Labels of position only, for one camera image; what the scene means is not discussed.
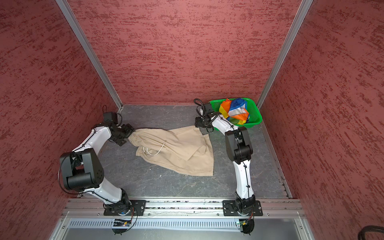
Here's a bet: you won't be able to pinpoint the left circuit board with wires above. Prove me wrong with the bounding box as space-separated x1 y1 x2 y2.
112 207 139 235

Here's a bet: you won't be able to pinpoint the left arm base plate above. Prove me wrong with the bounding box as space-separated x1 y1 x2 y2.
104 200 147 217

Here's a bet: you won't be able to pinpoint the right aluminium corner post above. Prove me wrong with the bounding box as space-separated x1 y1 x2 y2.
257 0 313 109

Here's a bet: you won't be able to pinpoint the multicolour shorts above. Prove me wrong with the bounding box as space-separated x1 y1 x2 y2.
219 98 250 125

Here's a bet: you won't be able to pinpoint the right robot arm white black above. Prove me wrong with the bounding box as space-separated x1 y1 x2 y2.
195 107 256 216

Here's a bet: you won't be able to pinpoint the circuit board with wires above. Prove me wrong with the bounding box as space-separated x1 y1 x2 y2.
239 212 255 235
112 207 139 235

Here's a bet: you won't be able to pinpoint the left aluminium corner post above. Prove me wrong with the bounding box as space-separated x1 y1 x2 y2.
56 0 124 111

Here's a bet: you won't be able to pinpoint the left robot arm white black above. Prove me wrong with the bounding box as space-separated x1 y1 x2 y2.
58 122 135 216

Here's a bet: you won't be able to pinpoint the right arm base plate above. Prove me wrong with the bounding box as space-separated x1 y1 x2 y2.
222 200 264 217

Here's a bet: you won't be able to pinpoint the slotted cable duct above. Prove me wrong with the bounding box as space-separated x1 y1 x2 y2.
68 219 240 232

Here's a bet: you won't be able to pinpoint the black cable bottom right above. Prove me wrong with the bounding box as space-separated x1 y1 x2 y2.
357 224 384 240

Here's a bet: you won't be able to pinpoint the beige shorts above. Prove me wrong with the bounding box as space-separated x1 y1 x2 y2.
128 126 214 177

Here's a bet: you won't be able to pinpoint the right circuit board with wires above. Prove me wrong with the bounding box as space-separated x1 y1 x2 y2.
239 212 255 235

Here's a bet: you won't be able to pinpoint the green plastic basket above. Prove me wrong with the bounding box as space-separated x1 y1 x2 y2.
209 98 263 128

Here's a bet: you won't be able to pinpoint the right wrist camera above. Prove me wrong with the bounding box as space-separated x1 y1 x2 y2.
203 103 215 114

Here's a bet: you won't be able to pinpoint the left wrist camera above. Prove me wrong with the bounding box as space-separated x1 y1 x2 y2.
103 112 119 125

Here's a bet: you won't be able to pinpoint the aluminium corner post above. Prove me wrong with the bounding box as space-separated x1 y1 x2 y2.
257 0 313 109
56 0 124 111

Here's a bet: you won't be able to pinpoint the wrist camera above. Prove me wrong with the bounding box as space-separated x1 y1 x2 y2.
103 112 119 125
203 103 215 114

